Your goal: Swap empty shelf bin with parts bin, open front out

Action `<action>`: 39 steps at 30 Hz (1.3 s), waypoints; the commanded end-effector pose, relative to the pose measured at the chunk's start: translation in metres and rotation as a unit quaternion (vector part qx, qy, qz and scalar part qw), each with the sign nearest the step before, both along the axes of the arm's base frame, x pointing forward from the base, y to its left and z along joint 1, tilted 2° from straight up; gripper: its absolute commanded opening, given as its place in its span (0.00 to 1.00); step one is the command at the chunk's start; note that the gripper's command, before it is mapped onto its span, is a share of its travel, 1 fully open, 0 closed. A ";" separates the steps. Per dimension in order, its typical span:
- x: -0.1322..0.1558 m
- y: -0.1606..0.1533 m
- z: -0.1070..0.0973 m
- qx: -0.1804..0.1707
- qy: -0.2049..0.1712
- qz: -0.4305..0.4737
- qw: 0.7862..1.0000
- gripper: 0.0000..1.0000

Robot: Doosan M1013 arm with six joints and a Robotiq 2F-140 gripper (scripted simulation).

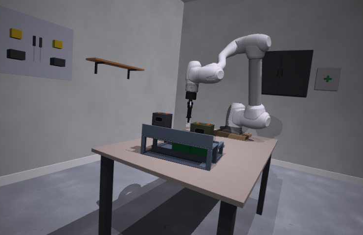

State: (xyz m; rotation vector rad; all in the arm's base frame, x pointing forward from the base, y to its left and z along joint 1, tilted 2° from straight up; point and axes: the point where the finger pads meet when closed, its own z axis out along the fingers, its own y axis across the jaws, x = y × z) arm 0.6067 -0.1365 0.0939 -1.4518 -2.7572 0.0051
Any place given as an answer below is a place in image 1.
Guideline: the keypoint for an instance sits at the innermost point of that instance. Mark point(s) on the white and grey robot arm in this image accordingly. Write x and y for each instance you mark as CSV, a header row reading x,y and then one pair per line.
x,y
255,116

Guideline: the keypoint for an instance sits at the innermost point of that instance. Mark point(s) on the green open-front bin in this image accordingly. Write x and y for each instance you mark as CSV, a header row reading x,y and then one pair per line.
x,y
181,147
199,151

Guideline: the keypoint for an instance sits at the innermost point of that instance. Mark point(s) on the olive green case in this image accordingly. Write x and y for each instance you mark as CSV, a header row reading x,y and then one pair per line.
x,y
202,128

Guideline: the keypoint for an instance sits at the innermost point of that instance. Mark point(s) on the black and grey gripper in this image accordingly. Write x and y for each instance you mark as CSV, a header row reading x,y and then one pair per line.
x,y
191,96

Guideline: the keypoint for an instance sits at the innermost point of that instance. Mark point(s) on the dark grey metal shelf rack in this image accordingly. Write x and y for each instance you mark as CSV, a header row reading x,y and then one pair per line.
x,y
164,150

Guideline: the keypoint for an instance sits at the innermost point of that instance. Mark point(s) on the black tool case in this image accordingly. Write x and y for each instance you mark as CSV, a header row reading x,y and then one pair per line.
x,y
162,119

